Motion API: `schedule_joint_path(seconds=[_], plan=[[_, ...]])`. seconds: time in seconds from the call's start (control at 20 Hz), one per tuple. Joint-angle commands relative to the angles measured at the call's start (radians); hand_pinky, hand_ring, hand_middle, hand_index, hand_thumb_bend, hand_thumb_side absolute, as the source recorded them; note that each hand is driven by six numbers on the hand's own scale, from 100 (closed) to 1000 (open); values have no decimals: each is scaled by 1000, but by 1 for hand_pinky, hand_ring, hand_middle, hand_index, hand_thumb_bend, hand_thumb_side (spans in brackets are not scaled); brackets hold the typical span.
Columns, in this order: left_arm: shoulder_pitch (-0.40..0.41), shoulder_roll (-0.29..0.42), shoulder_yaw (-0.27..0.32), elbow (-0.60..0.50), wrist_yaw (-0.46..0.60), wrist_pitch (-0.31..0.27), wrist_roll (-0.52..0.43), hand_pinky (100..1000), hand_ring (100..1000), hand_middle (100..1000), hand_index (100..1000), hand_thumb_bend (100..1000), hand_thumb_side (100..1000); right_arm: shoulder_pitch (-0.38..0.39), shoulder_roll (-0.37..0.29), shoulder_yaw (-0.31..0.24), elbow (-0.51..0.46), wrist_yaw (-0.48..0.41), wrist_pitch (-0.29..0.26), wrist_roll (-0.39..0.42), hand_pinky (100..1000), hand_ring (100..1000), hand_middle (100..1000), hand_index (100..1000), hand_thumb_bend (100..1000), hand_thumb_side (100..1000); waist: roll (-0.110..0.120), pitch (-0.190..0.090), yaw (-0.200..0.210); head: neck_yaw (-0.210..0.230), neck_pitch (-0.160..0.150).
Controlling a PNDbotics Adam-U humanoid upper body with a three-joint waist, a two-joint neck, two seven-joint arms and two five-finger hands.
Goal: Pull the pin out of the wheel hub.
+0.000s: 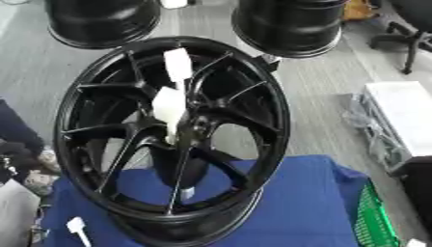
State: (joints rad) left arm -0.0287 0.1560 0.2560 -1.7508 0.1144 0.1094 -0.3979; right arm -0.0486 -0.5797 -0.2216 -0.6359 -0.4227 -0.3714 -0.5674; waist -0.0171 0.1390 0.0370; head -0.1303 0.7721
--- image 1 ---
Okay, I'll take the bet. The black spoked wheel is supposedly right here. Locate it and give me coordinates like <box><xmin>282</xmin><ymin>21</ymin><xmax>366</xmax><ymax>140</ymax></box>
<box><xmin>52</xmin><ymin>36</ymin><xmax>294</xmax><ymax>247</ymax></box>

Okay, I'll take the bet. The black wheel rim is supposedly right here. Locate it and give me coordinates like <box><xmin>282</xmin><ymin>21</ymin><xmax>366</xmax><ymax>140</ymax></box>
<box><xmin>43</xmin><ymin>0</ymin><xmax>164</xmax><ymax>50</ymax></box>
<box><xmin>229</xmin><ymin>0</ymin><xmax>348</xmax><ymax>59</ymax></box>

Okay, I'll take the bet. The clear plastic bag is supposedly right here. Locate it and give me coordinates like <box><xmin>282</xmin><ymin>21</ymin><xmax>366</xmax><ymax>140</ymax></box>
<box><xmin>342</xmin><ymin>93</ymin><xmax>412</xmax><ymax>172</ymax></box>

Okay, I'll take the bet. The green plastic crate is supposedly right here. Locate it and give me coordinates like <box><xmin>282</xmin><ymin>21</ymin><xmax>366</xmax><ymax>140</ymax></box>
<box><xmin>351</xmin><ymin>179</ymin><xmax>402</xmax><ymax>247</ymax></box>

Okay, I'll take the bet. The white box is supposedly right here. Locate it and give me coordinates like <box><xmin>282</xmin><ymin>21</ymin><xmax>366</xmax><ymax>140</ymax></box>
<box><xmin>361</xmin><ymin>80</ymin><xmax>432</xmax><ymax>158</ymax></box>

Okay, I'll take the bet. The person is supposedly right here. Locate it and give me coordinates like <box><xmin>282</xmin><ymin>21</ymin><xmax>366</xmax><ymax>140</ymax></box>
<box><xmin>0</xmin><ymin>98</ymin><xmax>63</xmax><ymax>197</ymax></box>

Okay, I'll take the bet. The black office chair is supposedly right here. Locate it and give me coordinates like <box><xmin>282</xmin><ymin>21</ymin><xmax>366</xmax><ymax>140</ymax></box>
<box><xmin>367</xmin><ymin>0</ymin><xmax>432</xmax><ymax>75</ymax></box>

